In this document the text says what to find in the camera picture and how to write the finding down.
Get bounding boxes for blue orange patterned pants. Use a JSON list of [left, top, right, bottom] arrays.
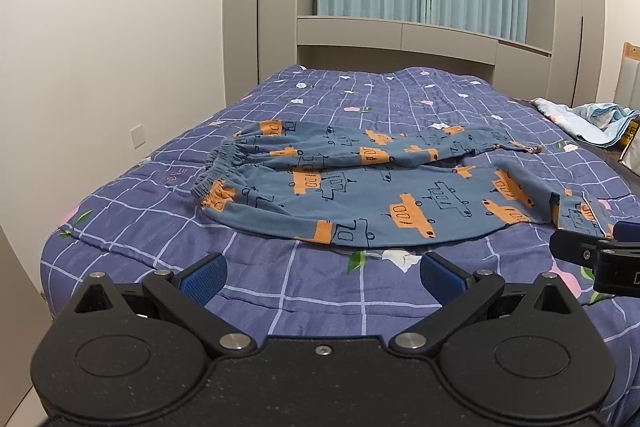
[[192, 120, 614, 249]]

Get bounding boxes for purple checked floral quilt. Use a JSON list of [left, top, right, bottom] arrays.
[[38, 63, 640, 427]]

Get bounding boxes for wooden padded headboard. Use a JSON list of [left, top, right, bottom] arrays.
[[614, 42, 640, 109]]

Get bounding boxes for beige built-in wardrobe unit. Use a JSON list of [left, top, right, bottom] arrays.
[[221, 0, 608, 108]]

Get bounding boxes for white wall outlet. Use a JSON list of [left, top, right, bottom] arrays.
[[130, 124, 146, 150]]

